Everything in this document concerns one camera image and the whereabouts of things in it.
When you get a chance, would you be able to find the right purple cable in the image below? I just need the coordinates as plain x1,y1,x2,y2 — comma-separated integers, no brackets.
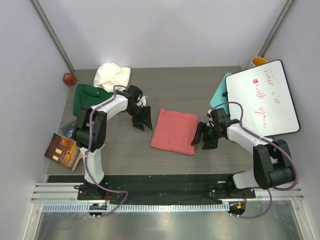
212,101,300,220

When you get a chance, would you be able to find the perforated metal rail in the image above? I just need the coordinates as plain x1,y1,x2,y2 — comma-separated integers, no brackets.
42,202,230,213

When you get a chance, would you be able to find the blue paperback book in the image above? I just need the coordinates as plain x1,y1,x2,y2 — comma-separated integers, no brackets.
61,121,76,140

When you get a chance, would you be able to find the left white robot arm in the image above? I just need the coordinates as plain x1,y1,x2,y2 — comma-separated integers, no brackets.
72,91,153,200

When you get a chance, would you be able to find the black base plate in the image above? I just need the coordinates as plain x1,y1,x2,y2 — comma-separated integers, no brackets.
75,174,256,205

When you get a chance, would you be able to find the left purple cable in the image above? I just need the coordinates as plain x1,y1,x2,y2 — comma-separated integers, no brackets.
83,85,129,217

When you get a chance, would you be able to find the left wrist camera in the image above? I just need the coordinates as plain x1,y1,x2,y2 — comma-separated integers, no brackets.
126,85,148,107

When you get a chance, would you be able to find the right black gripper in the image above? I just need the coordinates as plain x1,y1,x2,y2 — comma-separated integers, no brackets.
191,121,223,150

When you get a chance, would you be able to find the white dry-erase board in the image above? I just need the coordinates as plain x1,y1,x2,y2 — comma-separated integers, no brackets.
225,59,301,137

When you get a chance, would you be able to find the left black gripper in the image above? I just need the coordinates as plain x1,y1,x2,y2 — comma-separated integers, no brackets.
125,104,153,131

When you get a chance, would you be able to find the red brown cube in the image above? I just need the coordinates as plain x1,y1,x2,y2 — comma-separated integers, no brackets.
62,72,77,86

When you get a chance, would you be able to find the white t shirt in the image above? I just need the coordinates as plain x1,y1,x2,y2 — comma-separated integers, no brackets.
93,63,131,93

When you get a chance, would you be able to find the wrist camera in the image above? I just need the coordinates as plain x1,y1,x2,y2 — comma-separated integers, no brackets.
206,108,232,127
126,85,148,107

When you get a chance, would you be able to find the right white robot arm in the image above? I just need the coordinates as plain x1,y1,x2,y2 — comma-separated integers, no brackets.
191,119,298,198

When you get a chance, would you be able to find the purple cable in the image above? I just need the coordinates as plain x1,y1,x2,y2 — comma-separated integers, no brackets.
212,101,300,220
83,85,129,217

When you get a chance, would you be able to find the green t shirt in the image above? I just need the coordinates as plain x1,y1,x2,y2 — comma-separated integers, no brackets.
73,84,114,116

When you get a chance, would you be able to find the pink t shirt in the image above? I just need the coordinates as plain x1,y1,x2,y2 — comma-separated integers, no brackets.
150,108,199,156

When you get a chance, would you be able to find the yellow white paper cup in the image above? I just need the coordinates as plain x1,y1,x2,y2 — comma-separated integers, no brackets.
247,56,267,69

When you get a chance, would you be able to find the dark brown paperback book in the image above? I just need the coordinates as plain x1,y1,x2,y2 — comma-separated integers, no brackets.
44,133,83,171

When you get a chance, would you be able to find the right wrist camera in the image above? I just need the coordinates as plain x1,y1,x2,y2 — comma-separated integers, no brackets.
206,108,232,127

